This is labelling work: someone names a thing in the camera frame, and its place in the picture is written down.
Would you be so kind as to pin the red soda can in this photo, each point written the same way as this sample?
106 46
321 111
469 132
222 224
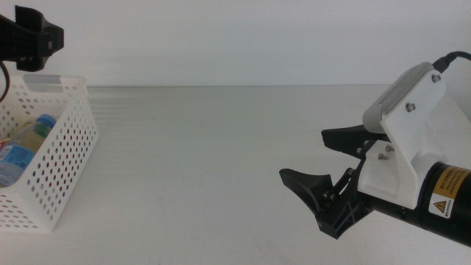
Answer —
65 141

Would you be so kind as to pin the white perforated plastic basket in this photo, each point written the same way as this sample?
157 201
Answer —
40 213

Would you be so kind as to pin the yellow tea bottle clear cap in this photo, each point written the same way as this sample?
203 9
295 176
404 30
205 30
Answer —
35 140

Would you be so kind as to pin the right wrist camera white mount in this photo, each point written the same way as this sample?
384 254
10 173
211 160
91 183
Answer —
412 147

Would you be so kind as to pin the clear water bottle blue cap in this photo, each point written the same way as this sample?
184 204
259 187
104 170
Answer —
18 158

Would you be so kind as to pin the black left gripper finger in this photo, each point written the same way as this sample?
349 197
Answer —
25 48
48 37

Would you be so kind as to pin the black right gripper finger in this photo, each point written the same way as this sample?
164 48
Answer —
346 140
312 187

